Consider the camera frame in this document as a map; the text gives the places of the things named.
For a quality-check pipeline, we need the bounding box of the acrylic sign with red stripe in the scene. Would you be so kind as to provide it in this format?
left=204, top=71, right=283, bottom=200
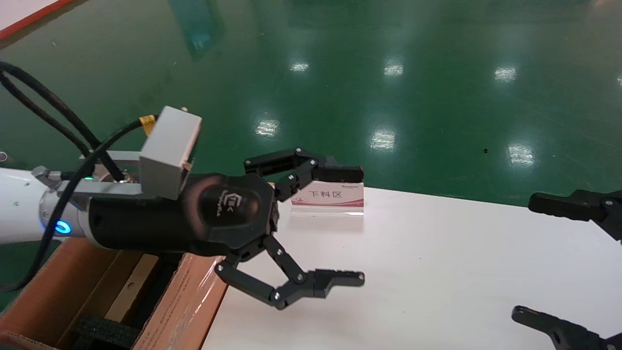
left=291, top=181, right=365, bottom=216

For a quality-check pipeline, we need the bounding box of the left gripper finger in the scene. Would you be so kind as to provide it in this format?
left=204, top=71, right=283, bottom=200
left=243, top=147, right=365, bottom=202
left=214, top=235, right=365, bottom=311

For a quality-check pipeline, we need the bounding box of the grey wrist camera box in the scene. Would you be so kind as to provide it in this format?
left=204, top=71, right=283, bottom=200
left=140, top=106, right=202, bottom=201

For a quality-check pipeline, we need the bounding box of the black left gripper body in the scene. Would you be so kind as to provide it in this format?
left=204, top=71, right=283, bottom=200
left=87, top=173, right=280, bottom=258

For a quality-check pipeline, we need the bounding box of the looped black cable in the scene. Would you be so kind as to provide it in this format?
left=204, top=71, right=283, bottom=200
left=0, top=62, right=126, bottom=183

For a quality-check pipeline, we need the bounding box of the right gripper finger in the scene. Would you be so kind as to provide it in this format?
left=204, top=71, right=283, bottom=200
left=528, top=190, right=622, bottom=244
left=511, top=306, right=622, bottom=350

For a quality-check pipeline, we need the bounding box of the black foam insert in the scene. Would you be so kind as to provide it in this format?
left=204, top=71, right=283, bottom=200
left=73, top=253, right=183, bottom=350

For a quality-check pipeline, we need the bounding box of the grey metal camera bracket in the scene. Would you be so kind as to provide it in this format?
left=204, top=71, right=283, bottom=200
left=32, top=151, right=144, bottom=197

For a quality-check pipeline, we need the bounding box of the black cable with yellow tag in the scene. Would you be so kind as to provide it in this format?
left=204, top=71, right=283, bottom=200
left=0, top=115, right=157, bottom=292

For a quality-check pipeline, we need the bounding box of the large cardboard box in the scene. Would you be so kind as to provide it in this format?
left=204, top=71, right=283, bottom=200
left=0, top=237, right=229, bottom=350

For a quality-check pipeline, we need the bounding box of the small cardboard box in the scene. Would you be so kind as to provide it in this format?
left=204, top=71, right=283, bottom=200
left=104, top=253, right=161, bottom=324

